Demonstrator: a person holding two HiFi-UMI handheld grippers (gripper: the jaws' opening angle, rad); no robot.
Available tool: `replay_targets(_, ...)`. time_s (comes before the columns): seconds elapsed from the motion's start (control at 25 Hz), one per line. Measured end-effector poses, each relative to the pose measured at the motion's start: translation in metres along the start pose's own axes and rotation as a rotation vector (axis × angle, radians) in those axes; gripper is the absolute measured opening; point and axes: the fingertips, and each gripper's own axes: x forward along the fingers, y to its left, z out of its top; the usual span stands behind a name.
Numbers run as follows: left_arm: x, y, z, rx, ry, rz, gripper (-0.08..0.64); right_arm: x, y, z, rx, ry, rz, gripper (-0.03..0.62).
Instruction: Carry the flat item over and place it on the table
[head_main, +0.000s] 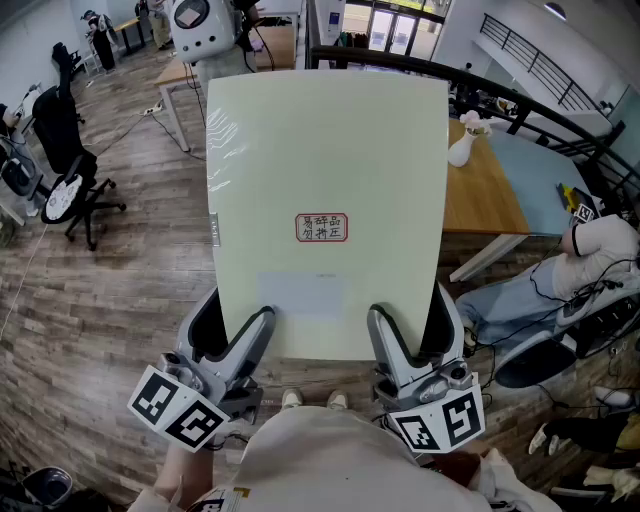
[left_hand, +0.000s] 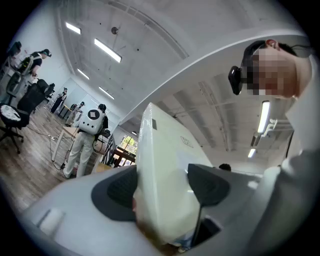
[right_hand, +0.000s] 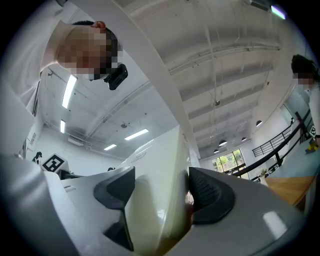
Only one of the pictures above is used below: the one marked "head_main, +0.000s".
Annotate white patterned round cushion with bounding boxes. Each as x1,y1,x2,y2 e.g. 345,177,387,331
39,172,84,225

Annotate white round backpack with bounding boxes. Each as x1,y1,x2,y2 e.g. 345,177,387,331
169,0,236,64

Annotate black stair railing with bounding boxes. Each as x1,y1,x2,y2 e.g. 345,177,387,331
479,12,601,111

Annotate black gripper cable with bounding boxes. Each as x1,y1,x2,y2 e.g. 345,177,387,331
209,432,251,450

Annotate wooden table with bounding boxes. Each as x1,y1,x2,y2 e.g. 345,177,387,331
439,117,604,284

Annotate person's right forearm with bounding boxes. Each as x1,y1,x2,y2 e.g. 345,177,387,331
424,451,484,489

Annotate glass entrance doors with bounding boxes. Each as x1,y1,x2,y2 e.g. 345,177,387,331
367,7,421,56

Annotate grey round container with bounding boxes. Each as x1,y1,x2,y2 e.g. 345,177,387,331
22,465,74,509

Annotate light blue table mat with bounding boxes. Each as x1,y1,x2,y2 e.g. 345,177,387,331
487,130,604,237

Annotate person's white shirt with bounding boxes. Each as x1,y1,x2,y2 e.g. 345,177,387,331
127,405,566,512

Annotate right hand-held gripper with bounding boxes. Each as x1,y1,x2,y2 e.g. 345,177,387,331
366,279,486,455

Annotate pink flowers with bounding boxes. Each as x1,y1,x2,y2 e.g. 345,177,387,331
458,110,494,137

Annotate person's left forearm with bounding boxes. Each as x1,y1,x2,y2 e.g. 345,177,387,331
153,439,216,507

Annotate black curved railing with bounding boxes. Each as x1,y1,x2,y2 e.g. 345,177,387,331
309,44,640,211

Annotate white vase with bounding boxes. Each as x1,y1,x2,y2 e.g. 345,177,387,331
447,124,476,169

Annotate black office chair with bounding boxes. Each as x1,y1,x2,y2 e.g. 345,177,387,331
51,41,85,81
32,85,127,251

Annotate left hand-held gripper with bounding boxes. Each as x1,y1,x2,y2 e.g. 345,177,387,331
127,285,277,454

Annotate pale green box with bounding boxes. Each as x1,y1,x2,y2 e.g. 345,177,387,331
205,68,450,362

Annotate yellow and black object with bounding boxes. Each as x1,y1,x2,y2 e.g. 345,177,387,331
555,182,584,211

